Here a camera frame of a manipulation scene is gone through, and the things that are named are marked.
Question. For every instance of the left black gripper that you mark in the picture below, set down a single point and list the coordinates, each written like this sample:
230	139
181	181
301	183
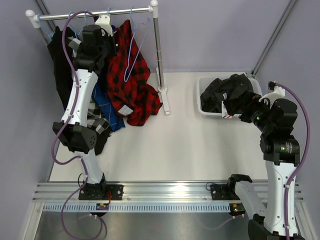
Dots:
111	53

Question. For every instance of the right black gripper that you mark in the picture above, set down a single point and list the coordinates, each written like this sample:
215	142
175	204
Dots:
243	102

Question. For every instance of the dark pinstriped shirt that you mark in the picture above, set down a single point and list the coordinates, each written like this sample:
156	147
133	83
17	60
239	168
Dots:
219	90

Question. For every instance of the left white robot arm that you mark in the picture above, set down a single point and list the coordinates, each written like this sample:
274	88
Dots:
72	130

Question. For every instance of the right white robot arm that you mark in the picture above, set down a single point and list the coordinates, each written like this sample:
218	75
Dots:
281	152

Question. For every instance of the red black plaid shirt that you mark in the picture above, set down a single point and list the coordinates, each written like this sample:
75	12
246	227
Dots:
126	80

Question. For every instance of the blue plaid shirt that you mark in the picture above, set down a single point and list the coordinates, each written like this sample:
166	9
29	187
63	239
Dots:
105	105

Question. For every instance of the blue hanger of black shirt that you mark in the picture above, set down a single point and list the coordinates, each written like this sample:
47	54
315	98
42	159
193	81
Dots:
44	29

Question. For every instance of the grey white plaid shirt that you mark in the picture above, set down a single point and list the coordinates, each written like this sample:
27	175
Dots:
95	119

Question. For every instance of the white plastic basket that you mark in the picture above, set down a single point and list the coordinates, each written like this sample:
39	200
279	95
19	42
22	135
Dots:
201	84

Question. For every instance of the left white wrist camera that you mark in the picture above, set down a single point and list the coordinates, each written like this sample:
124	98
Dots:
104	21

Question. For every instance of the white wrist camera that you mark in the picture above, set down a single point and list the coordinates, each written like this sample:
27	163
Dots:
274	92
104	21

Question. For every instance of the right aluminium frame post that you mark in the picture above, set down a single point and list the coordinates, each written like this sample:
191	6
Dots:
276	32

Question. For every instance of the aluminium frame post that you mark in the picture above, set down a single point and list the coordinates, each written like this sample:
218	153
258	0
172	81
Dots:
43	10
276	32

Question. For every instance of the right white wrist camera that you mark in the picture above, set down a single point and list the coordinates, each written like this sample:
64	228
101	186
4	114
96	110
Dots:
274	92

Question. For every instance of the left aluminium frame post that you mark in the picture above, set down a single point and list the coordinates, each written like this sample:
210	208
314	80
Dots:
43	10

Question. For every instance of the aluminium mounting rail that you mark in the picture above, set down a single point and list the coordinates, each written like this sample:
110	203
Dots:
133	192

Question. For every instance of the white slotted cable duct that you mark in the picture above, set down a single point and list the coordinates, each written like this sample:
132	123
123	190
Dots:
81	207

